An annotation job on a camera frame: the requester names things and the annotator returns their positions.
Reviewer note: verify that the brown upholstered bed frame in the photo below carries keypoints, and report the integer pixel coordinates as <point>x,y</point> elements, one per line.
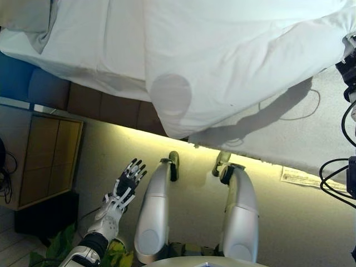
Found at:
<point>111,107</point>

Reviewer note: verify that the white duvet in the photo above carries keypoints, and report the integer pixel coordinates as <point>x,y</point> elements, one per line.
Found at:
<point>222,55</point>

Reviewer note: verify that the left silver robot leg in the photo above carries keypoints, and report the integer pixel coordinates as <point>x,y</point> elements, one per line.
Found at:
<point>153,211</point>

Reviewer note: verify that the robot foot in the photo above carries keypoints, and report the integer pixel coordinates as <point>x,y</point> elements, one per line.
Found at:
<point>221,160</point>
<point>174,157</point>

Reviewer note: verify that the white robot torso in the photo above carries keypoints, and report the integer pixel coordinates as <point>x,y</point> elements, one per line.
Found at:
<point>200,262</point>

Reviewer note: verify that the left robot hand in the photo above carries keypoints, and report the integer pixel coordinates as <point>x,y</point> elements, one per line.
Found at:
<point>126,183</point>

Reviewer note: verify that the green leafy plant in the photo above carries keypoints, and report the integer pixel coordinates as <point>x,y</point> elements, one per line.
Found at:
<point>61,244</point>

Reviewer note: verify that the right silver robot leg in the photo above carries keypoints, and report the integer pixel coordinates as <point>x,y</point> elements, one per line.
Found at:
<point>242,211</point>

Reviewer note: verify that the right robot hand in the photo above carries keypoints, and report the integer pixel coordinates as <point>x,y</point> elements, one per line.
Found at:
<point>349,68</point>

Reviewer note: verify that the wooden nightstand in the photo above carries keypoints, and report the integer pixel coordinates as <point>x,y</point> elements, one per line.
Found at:
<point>47,161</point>

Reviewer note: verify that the printed paper sheet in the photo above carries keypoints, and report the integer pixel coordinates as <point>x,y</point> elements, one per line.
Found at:
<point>306,178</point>

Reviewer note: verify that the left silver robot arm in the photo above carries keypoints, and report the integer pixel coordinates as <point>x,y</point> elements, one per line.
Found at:
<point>103,225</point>

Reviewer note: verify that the silver robot leg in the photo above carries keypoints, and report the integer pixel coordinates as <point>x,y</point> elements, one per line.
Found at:
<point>153,211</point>
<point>242,211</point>

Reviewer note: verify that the large beige pillow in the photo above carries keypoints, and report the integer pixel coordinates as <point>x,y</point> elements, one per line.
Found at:
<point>25,19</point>

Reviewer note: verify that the mattress with white sheet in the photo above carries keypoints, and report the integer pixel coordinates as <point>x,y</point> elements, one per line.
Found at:
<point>83,50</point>

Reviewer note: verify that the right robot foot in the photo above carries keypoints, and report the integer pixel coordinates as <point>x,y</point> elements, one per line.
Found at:
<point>221,160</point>

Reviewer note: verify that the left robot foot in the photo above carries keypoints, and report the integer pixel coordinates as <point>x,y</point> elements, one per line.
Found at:
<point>174,157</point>

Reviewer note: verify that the beige textured bed runner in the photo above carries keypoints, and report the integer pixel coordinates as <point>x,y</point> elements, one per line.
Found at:
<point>300,133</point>

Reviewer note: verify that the black low box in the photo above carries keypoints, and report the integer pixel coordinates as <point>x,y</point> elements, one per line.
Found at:
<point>47,222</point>

